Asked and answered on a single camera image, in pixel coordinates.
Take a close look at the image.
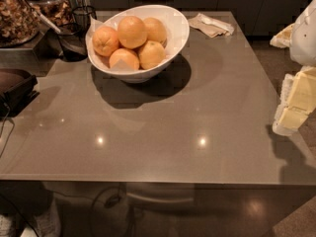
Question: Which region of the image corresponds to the white ceramic bowl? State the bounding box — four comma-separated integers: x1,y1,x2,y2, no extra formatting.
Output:
85,4,191,84

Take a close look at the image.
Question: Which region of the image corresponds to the black wire cup holder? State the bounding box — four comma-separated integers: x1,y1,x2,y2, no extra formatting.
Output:
72,5,97,32

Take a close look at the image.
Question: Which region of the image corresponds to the orange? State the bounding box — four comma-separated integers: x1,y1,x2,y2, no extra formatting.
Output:
92,26,119,56
137,40,166,70
118,16,147,49
109,48,140,70
143,18,167,43

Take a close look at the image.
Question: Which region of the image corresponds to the large glass jar of snacks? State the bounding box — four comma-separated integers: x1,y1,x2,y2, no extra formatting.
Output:
0,0,39,47

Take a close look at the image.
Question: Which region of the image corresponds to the black cable at left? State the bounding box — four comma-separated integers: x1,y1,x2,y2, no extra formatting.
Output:
0,102,16,159

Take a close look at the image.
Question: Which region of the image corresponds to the dark brown tray device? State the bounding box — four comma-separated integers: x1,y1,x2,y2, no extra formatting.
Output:
0,69,39,118

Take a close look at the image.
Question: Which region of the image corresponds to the folded beige paper napkin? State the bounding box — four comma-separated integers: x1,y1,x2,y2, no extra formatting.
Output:
188,13,235,38

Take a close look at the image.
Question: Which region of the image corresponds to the metal stand under jars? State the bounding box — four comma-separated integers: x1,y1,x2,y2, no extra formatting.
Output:
0,31,62,76

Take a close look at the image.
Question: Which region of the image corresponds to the dark glass cup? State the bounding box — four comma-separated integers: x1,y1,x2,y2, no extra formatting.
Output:
57,23,88,62

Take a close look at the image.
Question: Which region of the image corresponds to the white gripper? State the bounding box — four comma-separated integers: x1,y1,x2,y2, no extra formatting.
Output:
270,0,316,136

